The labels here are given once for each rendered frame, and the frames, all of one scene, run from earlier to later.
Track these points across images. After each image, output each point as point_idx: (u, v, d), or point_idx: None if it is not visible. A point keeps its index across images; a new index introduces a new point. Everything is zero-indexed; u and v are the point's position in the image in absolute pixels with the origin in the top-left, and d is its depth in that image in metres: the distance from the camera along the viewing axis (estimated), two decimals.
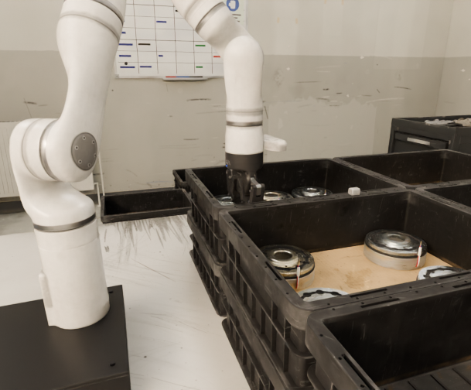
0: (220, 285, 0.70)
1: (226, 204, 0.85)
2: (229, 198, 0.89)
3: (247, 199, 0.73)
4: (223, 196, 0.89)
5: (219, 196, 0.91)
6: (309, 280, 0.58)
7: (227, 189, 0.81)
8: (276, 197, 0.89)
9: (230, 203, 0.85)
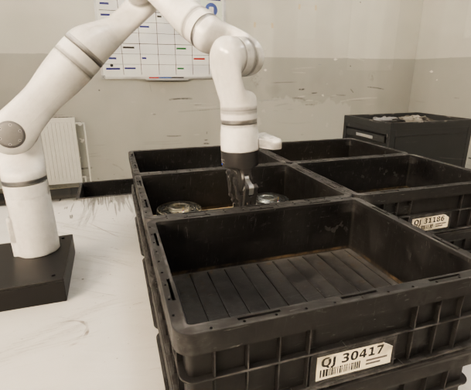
0: None
1: None
2: None
3: (241, 197, 0.74)
4: None
5: None
6: None
7: (228, 189, 0.81)
8: None
9: None
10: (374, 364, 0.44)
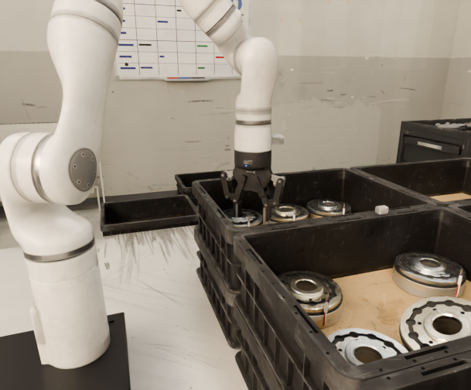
0: (233, 315, 0.63)
1: (237, 220, 0.78)
2: None
3: (265, 194, 0.76)
4: (233, 211, 0.82)
5: (228, 210, 0.84)
6: (337, 315, 0.51)
7: (223, 193, 0.79)
8: (291, 212, 0.82)
9: (241, 219, 0.78)
10: None
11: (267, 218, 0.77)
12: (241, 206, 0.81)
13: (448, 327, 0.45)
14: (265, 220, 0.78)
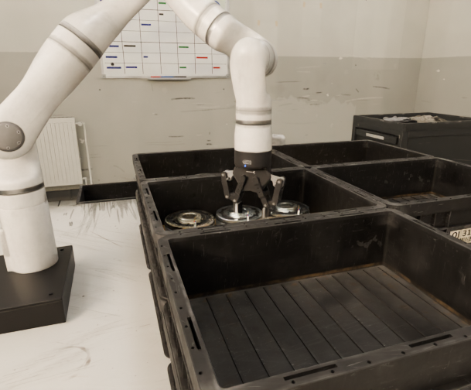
0: None
1: (237, 216, 0.78)
2: None
3: (265, 194, 0.76)
4: (233, 207, 0.82)
5: (230, 206, 0.84)
6: None
7: (223, 192, 0.79)
8: None
9: (241, 214, 0.79)
10: None
11: None
12: (241, 206, 0.81)
13: None
14: None
